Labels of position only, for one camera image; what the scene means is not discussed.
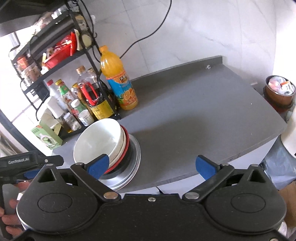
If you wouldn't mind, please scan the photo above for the white plate with blue print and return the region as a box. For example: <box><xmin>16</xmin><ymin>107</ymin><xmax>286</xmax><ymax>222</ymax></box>
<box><xmin>99</xmin><ymin>134</ymin><xmax>141</xmax><ymax>191</ymax></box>

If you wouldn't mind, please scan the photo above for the red bowl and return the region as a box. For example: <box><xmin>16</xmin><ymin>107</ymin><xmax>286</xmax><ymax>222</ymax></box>
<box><xmin>104</xmin><ymin>126</ymin><xmax>130</xmax><ymax>174</ymax></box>

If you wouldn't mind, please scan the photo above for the black metal kitchen rack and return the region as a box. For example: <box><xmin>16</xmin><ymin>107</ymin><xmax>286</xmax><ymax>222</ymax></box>
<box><xmin>9</xmin><ymin>0</ymin><xmax>122</xmax><ymax>140</ymax></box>

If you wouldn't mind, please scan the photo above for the person's left hand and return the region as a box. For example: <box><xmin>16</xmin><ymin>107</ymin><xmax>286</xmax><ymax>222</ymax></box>
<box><xmin>1</xmin><ymin>181</ymin><xmax>30</xmax><ymax>237</ymax></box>

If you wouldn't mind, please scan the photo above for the green box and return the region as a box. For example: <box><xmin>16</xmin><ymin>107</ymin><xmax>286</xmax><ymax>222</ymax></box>
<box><xmin>31</xmin><ymin>113</ymin><xmax>63</xmax><ymax>150</ymax></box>

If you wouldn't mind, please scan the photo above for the white jar green lid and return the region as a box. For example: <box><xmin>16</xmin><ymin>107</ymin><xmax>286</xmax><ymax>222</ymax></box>
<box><xmin>71</xmin><ymin>99</ymin><xmax>94</xmax><ymax>126</ymax></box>

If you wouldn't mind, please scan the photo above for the yellow label sauce bottle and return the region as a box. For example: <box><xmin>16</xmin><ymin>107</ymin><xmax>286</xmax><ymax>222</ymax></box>
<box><xmin>76</xmin><ymin>66</ymin><xmax>114</xmax><ymax>120</ymax></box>

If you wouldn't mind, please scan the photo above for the metal bowl with trash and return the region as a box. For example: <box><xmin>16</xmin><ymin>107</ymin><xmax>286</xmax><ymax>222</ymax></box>
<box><xmin>263</xmin><ymin>75</ymin><xmax>295</xmax><ymax>109</ymax></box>

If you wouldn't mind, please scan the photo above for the orange juice bottle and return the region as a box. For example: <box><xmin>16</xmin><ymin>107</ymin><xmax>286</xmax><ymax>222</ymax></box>
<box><xmin>99</xmin><ymin>45</ymin><xmax>138</xmax><ymax>110</ymax></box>

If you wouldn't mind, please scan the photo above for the black power cable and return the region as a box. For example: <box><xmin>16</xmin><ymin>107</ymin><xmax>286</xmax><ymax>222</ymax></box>
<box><xmin>119</xmin><ymin>0</ymin><xmax>173</xmax><ymax>60</ymax></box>

